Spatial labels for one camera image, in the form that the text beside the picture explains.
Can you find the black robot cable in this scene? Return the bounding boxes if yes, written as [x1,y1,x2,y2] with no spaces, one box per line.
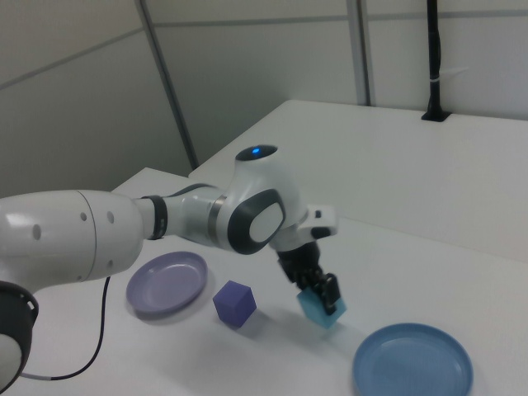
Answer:
[21,275,113,381]

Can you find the purple cube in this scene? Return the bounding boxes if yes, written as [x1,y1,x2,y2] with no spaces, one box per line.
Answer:
[211,280,258,329]

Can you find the grey partition corner post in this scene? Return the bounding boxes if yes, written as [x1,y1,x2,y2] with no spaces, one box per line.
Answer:
[137,0,200,171]

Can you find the black clamped pole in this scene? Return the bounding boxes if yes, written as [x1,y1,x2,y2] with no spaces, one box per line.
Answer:
[420,0,451,123]

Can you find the light blue cube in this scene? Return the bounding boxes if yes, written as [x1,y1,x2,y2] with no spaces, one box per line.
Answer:
[296,287,349,331]

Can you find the blue plate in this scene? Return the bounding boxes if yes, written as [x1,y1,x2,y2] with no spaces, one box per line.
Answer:
[351,322,475,396]

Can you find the purple plate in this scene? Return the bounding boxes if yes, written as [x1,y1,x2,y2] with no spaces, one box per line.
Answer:
[125,251,210,322]

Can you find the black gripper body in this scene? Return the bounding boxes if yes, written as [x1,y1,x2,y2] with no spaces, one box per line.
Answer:
[275,241,326,286]

